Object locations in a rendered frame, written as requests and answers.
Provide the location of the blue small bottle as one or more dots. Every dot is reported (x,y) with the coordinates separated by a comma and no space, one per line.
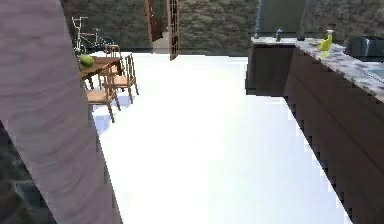
(278,34)

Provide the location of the yellow spray bottle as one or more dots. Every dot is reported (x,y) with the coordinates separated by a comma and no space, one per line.
(326,43)

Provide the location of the grey small bottle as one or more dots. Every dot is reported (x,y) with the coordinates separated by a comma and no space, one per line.
(256,33)

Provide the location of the grey window pane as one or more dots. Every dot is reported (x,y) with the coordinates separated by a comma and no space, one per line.
(282,16)

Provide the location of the brown wooden dining table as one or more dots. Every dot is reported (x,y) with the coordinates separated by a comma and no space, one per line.
(97,65)

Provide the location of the green round fruit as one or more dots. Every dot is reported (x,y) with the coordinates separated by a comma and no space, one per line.
(86,60)

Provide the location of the black toaster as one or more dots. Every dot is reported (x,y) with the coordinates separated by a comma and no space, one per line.
(365,48)

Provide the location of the white bicycle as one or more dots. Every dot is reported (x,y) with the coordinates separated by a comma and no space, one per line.
(87,37)

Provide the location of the brown lattice room door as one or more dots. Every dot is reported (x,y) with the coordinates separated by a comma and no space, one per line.
(173,28)

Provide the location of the dark brown kitchen counter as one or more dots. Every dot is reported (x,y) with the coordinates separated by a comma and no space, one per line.
(333,110)

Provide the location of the dark round small object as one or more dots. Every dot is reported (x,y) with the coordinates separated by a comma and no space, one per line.
(301,37)

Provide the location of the wooden chair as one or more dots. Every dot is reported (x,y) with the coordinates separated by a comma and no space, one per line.
(114,55)
(124,79)
(100,96)

